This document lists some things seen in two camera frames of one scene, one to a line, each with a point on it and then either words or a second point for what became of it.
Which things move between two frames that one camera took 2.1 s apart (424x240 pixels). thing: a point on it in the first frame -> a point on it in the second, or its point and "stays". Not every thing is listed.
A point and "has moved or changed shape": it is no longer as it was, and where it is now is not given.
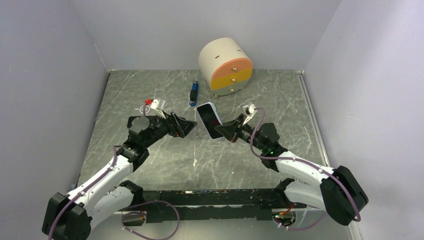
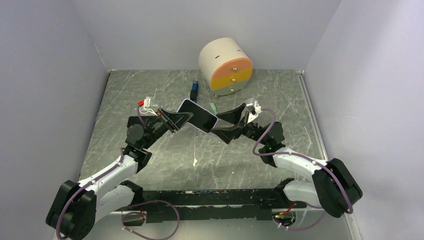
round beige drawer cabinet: x=225 y=66 stays
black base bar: x=234 y=204 stays
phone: x=130 y=118 stays
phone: x=210 y=119 has moved or changed shape
